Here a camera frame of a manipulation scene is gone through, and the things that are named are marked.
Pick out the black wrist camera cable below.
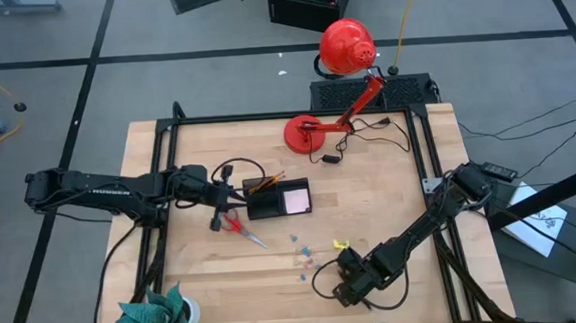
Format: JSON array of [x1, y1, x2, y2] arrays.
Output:
[[309, 253, 411, 316], [210, 155, 269, 187]]

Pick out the black metal rig frame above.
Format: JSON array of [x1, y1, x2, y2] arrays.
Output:
[[77, 80, 518, 323]]

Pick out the black perforated computer case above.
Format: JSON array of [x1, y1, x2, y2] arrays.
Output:
[[308, 71, 442, 113]]

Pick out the white paper sheet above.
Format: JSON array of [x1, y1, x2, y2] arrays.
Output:
[[499, 178, 572, 261]]

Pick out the pink sticky note pad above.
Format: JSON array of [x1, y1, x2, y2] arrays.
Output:
[[282, 187, 313, 216]]

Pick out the black lamp power cable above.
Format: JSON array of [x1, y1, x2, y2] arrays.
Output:
[[307, 114, 413, 167]]

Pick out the black open computer tower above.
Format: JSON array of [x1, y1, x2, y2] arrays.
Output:
[[266, 0, 360, 36]]

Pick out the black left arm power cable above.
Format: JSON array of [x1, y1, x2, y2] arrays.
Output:
[[87, 223, 147, 323]]

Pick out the black coiled cable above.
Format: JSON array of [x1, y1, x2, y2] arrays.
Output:
[[312, 52, 347, 83]]

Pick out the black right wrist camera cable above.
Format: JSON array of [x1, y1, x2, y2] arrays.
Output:
[[309, 253, 411, 316]]

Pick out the silver metal bracket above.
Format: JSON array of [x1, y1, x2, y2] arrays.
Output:
[[421, 176, 445, 195]]

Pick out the thin black floor cable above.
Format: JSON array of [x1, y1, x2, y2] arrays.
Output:
[[457, 91, 576, 140], [464, 109, 576, 145], [514, 112, 576, 179]]

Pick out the black left wrist camera cable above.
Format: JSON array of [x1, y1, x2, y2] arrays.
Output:
[[210, 155, 269, 187]]

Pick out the red handled scissors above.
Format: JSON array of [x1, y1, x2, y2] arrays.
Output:
[[220, 208, 269, 253]]

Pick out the black diagonal metal beam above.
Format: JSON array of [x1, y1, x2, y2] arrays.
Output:
[[482, 157, 576, 232]]

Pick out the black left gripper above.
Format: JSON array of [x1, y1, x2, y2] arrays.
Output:
[[202, 163, 248, 232]]

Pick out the green plant in white pot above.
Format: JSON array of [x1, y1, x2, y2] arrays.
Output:
[[113, 280, 203, 323]]

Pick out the black power adapter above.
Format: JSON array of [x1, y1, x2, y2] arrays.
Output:
[[477, 158, 520, 185]]

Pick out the black mesh desk organizer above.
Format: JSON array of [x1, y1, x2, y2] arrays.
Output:
[[241, 174, 314, 221]]

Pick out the red desk lamp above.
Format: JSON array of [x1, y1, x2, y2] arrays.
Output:
[[276, 14, 391, 157]]

